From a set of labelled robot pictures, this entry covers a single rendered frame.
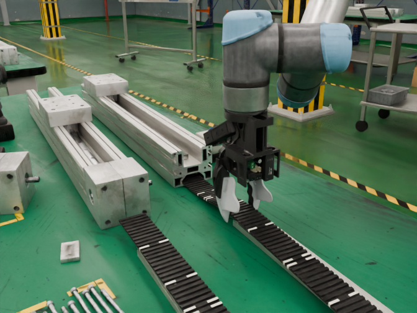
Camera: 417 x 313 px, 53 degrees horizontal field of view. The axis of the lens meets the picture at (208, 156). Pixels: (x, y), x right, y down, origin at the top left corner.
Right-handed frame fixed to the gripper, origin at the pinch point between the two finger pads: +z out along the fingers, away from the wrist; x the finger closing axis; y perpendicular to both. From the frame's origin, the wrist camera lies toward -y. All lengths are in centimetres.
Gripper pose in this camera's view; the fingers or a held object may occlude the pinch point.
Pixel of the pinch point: (238, 209)
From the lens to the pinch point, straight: 79.9
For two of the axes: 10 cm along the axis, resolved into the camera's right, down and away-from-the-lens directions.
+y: 5.0, 3.2, -8.1
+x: 8.7, -2.1, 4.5
